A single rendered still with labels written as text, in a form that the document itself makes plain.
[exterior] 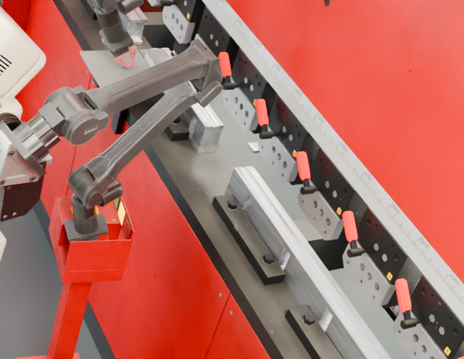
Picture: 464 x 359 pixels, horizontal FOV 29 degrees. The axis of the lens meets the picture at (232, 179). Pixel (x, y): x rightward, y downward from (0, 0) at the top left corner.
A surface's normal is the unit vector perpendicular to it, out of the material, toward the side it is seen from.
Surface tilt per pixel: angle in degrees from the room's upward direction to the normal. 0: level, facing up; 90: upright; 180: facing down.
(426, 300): 90
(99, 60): 0
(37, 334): 0
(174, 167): 0
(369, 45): 90
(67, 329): 90
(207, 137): 90
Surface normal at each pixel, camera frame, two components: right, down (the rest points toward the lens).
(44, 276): 0.27, -0.75
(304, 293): -0.86, 0.10
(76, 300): 0.31, 0.66
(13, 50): 0.61, 0.61
